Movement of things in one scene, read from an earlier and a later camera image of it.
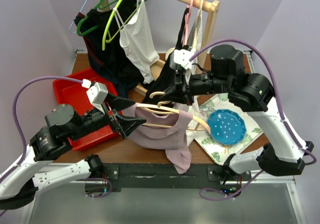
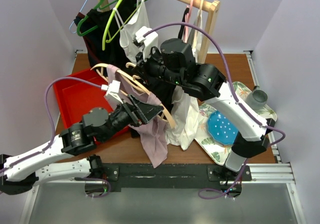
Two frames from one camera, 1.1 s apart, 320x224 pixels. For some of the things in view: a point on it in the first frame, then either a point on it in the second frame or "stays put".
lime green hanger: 112,12 stays put
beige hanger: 158,107 → 139,83
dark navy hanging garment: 101,29 stays put
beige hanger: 199,22 stays put
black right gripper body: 196,84 → 153,67
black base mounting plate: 224,176 stays put
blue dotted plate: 227,127 stays put
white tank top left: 137,37 stays put
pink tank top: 170,133 → 154,129
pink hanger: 187,17 stays put
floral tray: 207,105 stays put
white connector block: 97,94 → 113,89
